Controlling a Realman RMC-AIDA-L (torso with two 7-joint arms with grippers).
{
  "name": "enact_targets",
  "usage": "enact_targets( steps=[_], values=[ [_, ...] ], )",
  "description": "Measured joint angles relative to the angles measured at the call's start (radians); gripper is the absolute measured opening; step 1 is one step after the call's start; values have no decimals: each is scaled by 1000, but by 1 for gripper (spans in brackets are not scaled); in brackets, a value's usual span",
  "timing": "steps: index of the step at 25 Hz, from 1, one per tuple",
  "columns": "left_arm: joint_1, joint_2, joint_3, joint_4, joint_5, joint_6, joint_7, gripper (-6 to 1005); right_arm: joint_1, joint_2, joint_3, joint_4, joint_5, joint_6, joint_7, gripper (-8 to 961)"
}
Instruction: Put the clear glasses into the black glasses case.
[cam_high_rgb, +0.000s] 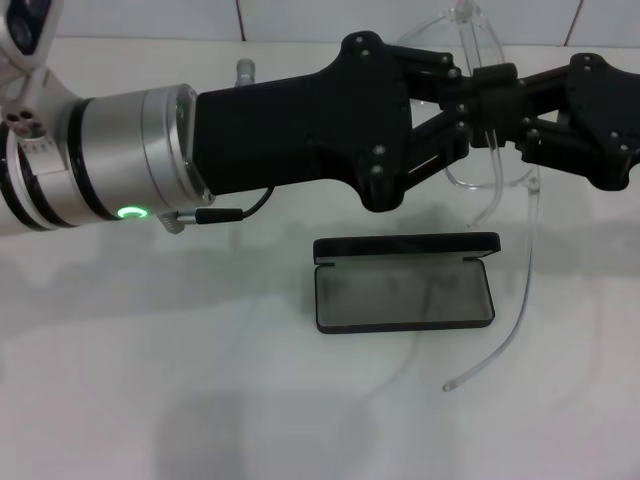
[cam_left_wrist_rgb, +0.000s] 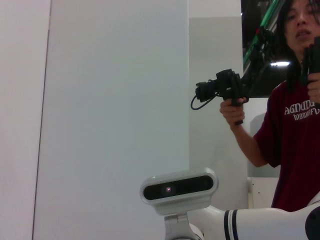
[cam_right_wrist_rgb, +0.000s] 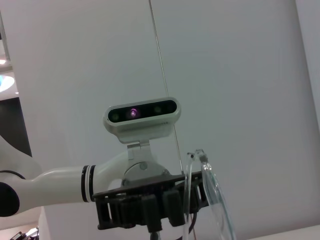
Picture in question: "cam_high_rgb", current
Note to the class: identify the black glasses case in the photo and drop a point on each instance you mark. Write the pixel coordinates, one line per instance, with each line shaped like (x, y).
(400, 295)

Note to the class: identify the clear plastic glasses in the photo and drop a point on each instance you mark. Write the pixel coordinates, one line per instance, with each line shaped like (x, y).
(462, 7)

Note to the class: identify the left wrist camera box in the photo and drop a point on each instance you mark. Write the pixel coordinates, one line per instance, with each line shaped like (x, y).
(22, 25)

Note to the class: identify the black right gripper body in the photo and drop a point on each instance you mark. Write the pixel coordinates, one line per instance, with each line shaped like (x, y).
(605, 125)

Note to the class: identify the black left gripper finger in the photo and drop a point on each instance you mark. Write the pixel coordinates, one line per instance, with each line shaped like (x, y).
(440, 140)
(430, 70)

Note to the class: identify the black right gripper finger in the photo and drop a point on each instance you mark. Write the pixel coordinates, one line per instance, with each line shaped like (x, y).
(500, 125)
(497, 87)

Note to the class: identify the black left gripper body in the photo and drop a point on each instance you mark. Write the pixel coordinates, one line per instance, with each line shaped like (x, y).
(300, 130)

